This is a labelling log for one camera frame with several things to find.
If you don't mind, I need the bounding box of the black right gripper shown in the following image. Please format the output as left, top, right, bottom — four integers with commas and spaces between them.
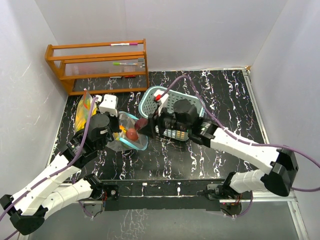
139, 104, 190, 139

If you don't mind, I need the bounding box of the orange green mango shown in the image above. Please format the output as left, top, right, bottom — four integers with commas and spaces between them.
113, 125, 127, 144

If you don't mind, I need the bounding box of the dark purple passion fruit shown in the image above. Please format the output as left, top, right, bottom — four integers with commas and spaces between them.
134, 118, 148, 131

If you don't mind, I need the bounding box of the brown passion fruit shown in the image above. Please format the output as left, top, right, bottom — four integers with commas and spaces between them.
125, 128, 139, 142

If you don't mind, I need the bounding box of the clear bag blue zipper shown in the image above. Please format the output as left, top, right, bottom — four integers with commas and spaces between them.
107, 111, 148, 152

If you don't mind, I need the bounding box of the clear bag orange zipper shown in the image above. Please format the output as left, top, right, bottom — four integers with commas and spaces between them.
74, 88, 98, 133

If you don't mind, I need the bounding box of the yellow banana bunch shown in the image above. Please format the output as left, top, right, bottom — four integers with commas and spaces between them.
74, 97, 93, 133

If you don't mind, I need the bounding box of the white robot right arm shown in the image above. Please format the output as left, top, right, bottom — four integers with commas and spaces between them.
134, 99, 299, 199

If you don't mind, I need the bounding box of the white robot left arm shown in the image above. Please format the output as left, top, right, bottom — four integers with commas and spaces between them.
0, 112, 120, 236

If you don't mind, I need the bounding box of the light green plastic basket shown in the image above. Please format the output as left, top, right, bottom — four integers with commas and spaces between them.
138, 85, 206, 142

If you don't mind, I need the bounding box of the orange wooden shelf rack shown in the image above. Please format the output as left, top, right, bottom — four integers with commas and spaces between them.
44, 39, 150, 96

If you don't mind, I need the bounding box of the green pen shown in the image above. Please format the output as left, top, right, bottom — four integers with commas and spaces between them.
112, 62, 138, 66

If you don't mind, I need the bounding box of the small grey box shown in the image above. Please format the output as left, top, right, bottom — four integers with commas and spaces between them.
137, 58, 146, 68

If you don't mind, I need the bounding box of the pink white pen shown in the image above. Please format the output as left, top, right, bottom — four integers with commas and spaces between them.
110, 42, 138, 47

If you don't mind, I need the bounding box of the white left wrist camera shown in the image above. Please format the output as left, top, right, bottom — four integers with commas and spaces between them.
98, 94, 119, 117

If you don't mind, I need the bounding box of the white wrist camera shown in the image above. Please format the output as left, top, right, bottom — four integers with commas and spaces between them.
153, 89, 169, 111
98, 94, 119, 117

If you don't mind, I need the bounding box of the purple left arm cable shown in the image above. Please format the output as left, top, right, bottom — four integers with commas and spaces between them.
0, 96, 103, 240

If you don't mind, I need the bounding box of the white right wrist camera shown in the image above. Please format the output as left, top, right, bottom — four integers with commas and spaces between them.
153, 89, 169, 111

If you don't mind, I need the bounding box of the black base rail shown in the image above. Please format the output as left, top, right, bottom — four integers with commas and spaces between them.
102, 179, 223, 211

